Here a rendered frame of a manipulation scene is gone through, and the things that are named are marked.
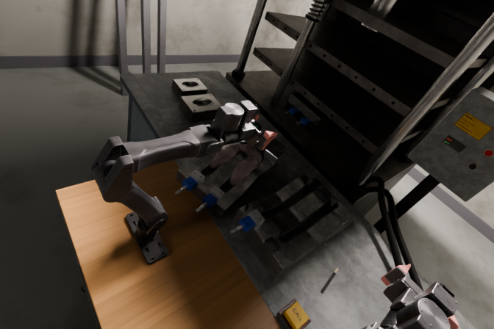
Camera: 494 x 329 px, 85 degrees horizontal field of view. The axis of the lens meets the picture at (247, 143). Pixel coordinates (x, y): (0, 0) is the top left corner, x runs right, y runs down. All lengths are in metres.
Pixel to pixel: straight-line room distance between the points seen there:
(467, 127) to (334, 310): 0.92
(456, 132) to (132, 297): 1.39
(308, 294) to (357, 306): 0.19
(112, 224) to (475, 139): 1.46
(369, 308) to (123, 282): 0.85
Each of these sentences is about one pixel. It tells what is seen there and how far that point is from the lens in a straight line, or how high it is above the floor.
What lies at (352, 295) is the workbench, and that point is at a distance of 1.20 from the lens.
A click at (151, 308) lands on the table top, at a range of 0.94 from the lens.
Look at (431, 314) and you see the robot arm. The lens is 0.63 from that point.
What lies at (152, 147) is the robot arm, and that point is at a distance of 0.67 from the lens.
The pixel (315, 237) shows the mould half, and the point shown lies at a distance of 1.12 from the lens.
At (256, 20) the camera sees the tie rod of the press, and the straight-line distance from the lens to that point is 1.96.
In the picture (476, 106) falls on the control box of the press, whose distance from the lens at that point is 1.45.
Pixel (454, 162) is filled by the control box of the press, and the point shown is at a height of 1.19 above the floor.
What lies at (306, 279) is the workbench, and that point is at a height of 0.80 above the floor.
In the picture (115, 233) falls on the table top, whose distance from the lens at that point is 1.04.
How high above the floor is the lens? 1.70
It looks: 38 degrees down
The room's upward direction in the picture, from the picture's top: 23 degrees clockwise
